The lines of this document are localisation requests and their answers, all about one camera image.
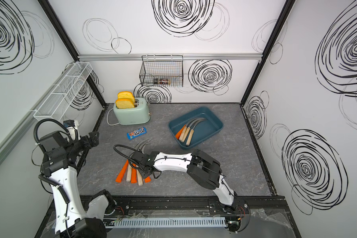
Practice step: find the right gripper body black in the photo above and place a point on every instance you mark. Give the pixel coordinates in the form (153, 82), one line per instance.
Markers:
(144, 173)

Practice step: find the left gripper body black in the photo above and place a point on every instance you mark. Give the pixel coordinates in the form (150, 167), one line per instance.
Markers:
(84, 144)

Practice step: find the orange handled sickle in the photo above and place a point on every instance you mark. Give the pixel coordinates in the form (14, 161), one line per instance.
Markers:
(183, 129)

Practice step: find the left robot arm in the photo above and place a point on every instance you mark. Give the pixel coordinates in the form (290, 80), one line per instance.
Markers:
(61, 144)

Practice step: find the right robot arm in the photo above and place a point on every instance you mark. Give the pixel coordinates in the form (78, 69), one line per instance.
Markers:
(201, 167)

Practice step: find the teal plastic storage box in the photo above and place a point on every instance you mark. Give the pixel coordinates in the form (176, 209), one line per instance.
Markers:
(202, 132)

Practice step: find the blue candy packet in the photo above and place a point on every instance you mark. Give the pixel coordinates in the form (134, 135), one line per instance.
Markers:
(136, 133)

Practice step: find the front toast slice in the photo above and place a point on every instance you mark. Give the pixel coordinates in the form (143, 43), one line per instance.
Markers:
(124, 104)

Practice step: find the toast slice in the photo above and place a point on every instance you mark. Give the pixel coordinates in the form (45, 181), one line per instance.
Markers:
(124, 104)
(126, 95)

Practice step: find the mint green toaster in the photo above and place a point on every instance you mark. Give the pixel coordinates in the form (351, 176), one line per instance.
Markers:
(133, 116)

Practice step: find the rear toast slice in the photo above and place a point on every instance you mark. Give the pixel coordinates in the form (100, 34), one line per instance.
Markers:
(126, 95)

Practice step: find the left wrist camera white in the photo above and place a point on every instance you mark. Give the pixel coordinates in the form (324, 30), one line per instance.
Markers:
(72, 127)

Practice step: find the white wire wall shelf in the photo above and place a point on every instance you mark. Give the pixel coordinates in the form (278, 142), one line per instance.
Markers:
(71, 91)

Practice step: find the grey slotted cable duct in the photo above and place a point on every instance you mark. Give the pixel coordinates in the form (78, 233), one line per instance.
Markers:
(180, 222)

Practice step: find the jar in wire basket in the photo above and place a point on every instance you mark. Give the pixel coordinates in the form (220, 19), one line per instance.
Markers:
(161, 81)

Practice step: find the black wire wall basket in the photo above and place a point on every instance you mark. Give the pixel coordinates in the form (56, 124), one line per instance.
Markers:
(162, 66)

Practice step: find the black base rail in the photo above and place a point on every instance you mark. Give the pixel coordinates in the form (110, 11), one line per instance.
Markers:
(207, 203)

